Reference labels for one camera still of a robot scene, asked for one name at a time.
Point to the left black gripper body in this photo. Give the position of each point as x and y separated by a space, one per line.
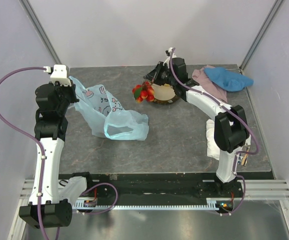
69 94

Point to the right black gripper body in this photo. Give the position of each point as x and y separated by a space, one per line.
162 75

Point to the red lychee bunch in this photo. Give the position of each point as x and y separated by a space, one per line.
144 91

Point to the light blue plastic bag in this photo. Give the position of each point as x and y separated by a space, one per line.
106 116

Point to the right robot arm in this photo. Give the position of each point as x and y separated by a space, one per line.
230 131

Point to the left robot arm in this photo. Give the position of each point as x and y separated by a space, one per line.
48 205

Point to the black round plate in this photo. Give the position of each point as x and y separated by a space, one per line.
164 94

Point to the mauve pink cloth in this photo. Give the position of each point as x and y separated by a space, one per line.
200 77

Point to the blue cloth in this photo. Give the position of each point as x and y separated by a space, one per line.
228 80

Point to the white printed t-shirt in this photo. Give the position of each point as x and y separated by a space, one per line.
213 151

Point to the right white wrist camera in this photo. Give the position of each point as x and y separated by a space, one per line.
170 54

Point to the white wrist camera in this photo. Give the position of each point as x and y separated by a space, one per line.
59 75
170 54

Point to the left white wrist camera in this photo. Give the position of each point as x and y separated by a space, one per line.
59 75

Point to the left aluminium frame post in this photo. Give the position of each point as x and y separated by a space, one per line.
33 17

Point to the aluminium frame post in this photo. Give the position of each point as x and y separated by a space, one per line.
261 33
33 17

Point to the right aluminium frame post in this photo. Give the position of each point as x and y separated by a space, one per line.
261 33

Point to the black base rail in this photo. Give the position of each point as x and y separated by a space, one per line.
157 188

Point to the white slotted cable duct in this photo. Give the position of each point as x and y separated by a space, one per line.
211 205

